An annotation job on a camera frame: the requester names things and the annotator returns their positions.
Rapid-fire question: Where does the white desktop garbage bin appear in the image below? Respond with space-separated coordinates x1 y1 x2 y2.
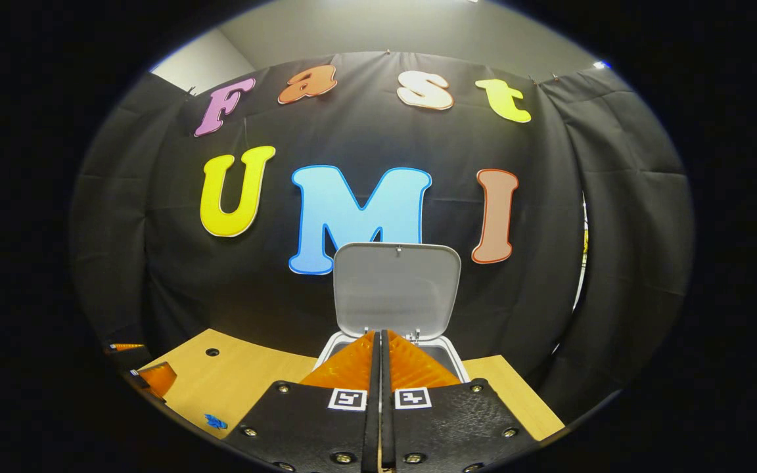
313 242 471 385

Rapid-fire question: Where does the wooden desktop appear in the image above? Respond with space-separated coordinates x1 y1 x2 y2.
135 328 564 442

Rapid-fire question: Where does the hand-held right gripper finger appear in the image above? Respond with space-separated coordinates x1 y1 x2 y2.
380 330 543 473
221 330 381 473

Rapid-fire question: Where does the black backdrop cloth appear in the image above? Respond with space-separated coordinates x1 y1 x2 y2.
68 51 695 421

